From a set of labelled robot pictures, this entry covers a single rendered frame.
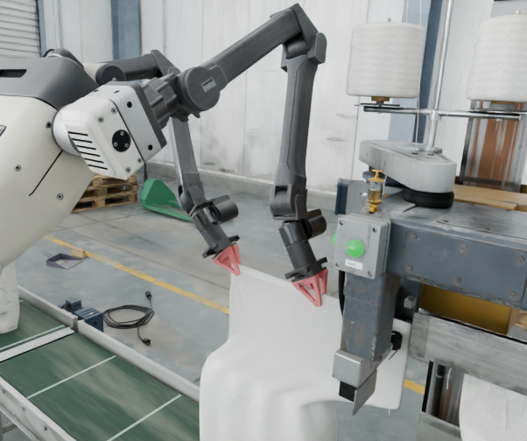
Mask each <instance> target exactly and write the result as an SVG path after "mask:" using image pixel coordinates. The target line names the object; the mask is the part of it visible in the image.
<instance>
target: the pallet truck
mask: <svg viewBox="0 0 527 441"><path fill-rule="evenodd" d="M140 200H141V202H142V205H143V208H146V209H150V210H153V211H156V212H160V213H163V214H169V215H172V216H175V217H179V218H182V219H186V220H189V221H192V220H191V218H192V217H193V216H191V217H188V215H187V214H186V212H185V211H183V210H179V209H176V208H172V207H168V206H164V205H171V206H175V207H180V206H179V202H178V200H177V199H176V197H175V194H174V193H173V192H172V191H171V190H170V189H169V188H168V187H167V186H166V185H165V184H164V182H163V181H162V180H161V179H157V178H148V175H147V171H146V163H145V164H144V182H143V187H142V194H141V198H140Z"/></svg>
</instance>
